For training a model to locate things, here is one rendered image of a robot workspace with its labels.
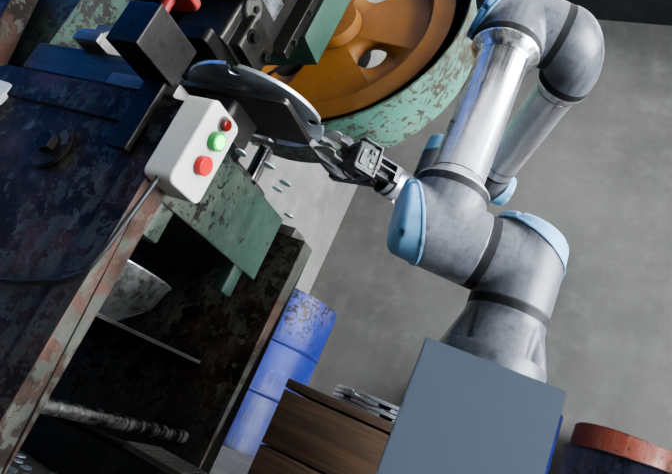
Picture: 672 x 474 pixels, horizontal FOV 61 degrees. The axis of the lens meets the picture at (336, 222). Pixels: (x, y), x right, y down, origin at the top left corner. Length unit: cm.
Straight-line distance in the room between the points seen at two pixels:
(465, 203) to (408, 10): 101
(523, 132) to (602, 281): 329
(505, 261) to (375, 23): 107
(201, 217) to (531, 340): 57
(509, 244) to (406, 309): 359
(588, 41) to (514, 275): 43
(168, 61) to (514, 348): 61
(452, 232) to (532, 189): 392
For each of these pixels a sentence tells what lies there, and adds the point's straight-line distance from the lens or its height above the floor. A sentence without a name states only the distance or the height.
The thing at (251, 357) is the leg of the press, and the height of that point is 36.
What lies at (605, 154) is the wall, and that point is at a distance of 490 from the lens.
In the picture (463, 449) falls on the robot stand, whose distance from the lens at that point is 74.
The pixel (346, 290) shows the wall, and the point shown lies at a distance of 456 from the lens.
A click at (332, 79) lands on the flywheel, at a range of 165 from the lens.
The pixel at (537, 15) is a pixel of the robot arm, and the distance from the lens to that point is 104.
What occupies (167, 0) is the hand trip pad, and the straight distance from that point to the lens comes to 90.
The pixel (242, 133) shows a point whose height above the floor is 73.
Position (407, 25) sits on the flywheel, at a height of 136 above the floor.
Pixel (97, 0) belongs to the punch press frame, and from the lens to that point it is 134.
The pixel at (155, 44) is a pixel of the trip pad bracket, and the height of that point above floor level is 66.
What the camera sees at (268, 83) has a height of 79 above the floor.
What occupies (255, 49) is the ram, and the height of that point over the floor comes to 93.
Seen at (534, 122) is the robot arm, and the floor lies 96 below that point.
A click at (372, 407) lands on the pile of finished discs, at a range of 118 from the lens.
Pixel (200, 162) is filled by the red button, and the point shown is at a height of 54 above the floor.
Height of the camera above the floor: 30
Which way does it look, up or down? 18 degrees up
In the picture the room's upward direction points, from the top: 25 degrees clockwise
